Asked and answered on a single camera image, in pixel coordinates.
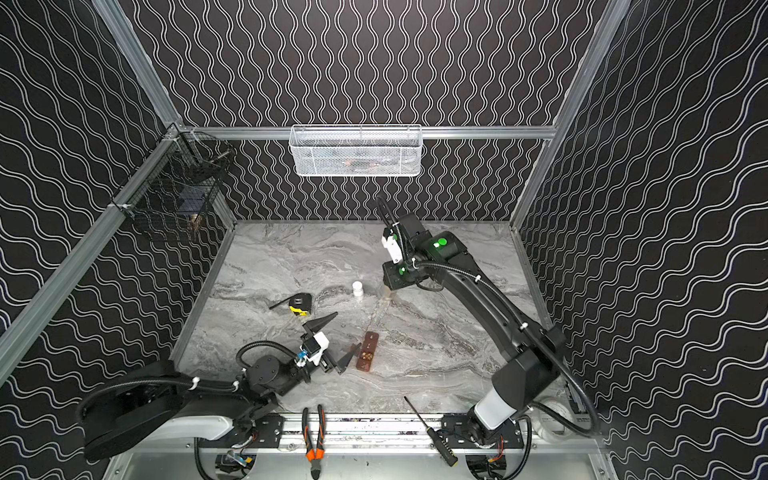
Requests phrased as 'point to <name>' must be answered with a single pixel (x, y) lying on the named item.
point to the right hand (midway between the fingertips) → (392, 278)
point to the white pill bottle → (357, 288)
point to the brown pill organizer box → (367, 352)
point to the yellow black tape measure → (300, 304)
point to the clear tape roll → (549, 427)
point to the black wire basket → (180, 178)
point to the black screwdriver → (443, 449)
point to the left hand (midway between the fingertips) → (350, 331)
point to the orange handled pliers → (314, 456)
